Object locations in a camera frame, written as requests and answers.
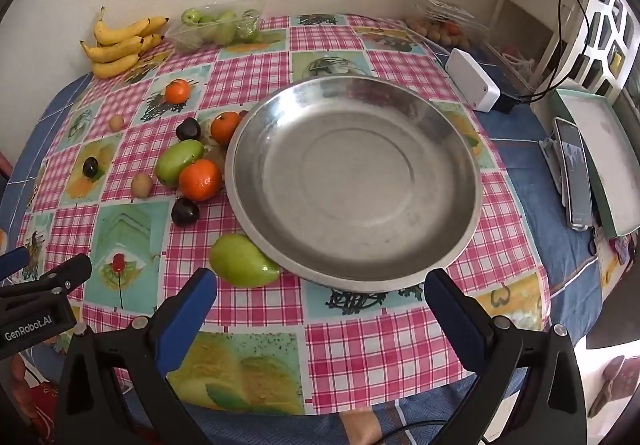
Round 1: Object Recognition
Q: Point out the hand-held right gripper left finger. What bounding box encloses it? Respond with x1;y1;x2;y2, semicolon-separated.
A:
52;267;218;445

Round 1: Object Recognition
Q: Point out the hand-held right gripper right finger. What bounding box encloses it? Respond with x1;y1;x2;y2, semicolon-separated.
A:
424;268;588;445

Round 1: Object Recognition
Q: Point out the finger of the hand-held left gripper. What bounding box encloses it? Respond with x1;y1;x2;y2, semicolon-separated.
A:
0;246;31;282
0;253;94;313

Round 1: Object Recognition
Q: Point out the large green jujube fruit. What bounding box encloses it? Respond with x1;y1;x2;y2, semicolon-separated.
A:
208;233;282;287
155;139;206;187

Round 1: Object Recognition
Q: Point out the orange mandarin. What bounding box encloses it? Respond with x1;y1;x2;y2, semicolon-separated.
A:
164;79;192;105
210;111;242;144
178;158;223;202

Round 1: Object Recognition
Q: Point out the round metal plate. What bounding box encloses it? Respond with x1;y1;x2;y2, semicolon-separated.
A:
225;74;485;295

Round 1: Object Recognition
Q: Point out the red printed cloth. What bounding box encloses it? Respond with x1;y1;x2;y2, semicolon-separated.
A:
10;350;66;445

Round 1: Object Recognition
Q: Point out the pink checkered tablecloth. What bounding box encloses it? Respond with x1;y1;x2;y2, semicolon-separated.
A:
15;14;551;416

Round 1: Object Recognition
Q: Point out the white phone stand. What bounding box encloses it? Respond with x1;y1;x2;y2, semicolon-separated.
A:
540;138;571;211

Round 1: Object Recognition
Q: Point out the brown slipper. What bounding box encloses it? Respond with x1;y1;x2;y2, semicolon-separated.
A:
587;355;640;418

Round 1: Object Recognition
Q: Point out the smartphone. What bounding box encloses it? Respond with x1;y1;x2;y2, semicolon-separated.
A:
553;118;596;231

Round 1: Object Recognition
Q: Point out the black power adapter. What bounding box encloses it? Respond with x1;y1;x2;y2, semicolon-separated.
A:
495;94;523;115

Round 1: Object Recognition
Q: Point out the green shallow box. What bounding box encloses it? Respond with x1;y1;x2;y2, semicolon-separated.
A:
552;89;640;240

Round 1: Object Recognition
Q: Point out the white plastic box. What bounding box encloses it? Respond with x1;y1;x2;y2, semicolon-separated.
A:
445;48;501;113

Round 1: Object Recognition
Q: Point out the clear plastic jujube container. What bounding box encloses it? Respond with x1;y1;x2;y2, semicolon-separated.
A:
165;0;268;51

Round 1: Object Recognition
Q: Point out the white plastic bag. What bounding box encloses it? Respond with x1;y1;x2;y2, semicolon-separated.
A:
500;48;541;76

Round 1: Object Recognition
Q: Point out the pile of green jujubes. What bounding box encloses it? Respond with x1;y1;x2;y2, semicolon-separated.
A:
180;8;262;46

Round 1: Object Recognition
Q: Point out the pile of brown longans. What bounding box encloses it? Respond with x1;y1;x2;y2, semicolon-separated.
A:
405;15;473;51

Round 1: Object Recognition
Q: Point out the clear plastic longan container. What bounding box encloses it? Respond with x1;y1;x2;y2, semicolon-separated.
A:
405;0;491;51

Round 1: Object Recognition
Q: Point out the white lattice shelf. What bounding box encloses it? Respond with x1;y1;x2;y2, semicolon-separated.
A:
547;0;640;98

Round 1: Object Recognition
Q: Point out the black cable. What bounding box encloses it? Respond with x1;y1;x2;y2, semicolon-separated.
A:
385;419;481;445

